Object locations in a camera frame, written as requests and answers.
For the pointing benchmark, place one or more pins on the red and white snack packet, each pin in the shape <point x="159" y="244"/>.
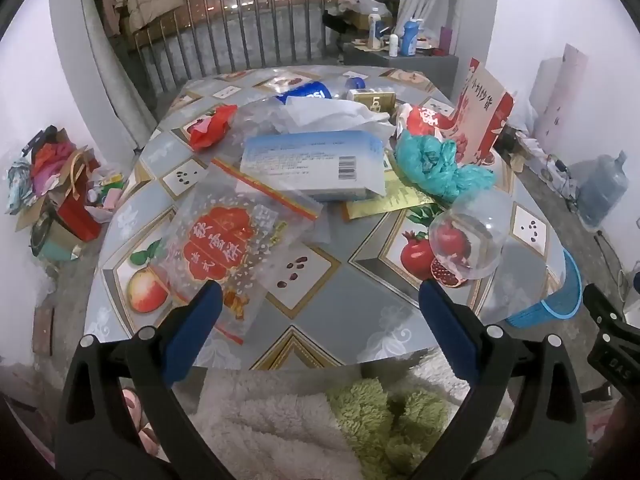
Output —
<point x="422" y="120"/>

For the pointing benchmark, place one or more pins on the blue mesh wastebasket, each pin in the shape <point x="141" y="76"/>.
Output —
<point x="545" y="310"/>

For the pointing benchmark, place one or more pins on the brown brick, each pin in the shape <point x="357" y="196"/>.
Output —
<point x="43" y="330"/>

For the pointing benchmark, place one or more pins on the large water jug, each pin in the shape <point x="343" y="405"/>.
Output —
<point x="602" y="190"/>

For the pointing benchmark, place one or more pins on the gold foil card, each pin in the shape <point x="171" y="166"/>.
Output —
<point x="385" y="202"/>

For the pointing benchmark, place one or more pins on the teal plastic bag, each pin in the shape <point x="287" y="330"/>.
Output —
<point x="430" y="160"/>

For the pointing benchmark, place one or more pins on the pile of colourful cloth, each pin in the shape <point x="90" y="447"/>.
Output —
<point x="35" y="175"/>

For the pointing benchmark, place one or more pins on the clear plastic cup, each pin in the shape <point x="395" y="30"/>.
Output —
<point x="475" y="230"/>

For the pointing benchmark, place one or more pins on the dark bag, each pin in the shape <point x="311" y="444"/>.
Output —
<point x="506" y="136"/>

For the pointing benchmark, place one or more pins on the red plastic bag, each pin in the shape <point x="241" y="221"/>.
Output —
<point x="210" y="130"/>

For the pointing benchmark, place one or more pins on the white crumpled plastic bag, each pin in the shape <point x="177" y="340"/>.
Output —
<point x="330" y="112"/>

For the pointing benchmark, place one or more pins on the white and blue carton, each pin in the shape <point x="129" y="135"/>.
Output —
<point x="310" y="160"/>

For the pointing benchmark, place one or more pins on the blue label soda bottle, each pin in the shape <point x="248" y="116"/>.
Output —
<point x="305" y="94"/>

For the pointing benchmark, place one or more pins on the green fleece patch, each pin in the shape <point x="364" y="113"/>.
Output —
<point x="365" y="410"/>

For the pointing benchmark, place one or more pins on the red and white paper bag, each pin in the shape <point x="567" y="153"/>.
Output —
<point x="480" y="110"/>

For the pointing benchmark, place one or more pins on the grey patterned curtain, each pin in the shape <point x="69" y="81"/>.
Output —
<point x="110" y="75"/>

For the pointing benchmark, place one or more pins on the brown paper bag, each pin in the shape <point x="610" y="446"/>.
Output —
<point x="82" y="170"/>

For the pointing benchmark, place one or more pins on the blue plastic bottle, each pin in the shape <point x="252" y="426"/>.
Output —
<point x="409" y="37"/>

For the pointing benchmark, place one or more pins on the clear zip bag red print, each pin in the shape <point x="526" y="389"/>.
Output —
<point x="215" y="245"/>

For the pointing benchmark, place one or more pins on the metal railing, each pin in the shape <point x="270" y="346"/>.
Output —
<point x="250" y="35"/>

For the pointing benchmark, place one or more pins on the red gift bag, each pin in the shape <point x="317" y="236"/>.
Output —
<point x="77" y="215"/>

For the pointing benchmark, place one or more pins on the small gold and white box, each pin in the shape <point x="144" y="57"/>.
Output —
<point x="370" y="100"/>

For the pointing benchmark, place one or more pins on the teal round container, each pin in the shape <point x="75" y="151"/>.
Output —
<point x="55" y="245"/>

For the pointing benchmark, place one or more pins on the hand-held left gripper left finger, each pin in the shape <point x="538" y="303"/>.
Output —
<point x="195" y="330"/>

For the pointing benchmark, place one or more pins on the pink slipper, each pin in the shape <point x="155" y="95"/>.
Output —
<point x="132" y="405"/>

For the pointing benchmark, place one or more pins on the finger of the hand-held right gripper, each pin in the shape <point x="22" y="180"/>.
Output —
<point x="602" y="305"/>

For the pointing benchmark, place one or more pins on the pale floor clutter pile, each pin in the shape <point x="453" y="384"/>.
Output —
<point x="557" y="170"/>

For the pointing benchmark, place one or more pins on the small white bottle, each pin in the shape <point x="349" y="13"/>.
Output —
<point x="394" y="46"/>

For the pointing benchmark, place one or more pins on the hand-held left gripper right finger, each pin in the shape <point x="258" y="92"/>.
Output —
<point x="445" y="325"/>

